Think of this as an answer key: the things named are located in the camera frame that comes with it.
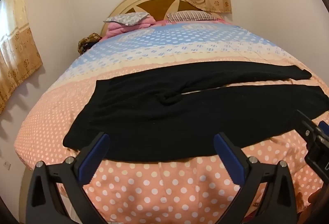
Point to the brown patterned bag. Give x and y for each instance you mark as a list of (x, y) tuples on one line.
[(87, 43)]

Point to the polka dot bedspread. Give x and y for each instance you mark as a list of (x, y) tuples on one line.
[(180, 188)]

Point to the black pants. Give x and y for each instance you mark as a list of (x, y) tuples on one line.
[(154, 116)]

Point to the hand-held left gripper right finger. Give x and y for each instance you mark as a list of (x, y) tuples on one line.
[(228, 159)]

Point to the grey floral pillow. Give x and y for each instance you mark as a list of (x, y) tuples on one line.
[(127, 18)]

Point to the white wall socket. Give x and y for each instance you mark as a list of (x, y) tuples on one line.
[(7, 165)]

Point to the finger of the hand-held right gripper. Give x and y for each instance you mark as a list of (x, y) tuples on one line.
[(309, 126)]

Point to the striped pillow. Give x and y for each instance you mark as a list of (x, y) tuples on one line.
[(191, 16)]

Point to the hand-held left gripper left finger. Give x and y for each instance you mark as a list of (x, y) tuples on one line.
[(95, 159)]

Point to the cream wooden headboard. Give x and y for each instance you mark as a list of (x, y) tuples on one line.
[(151, 5)]

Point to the pink folded blanket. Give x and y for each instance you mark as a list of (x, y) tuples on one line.
[(115, 29)]

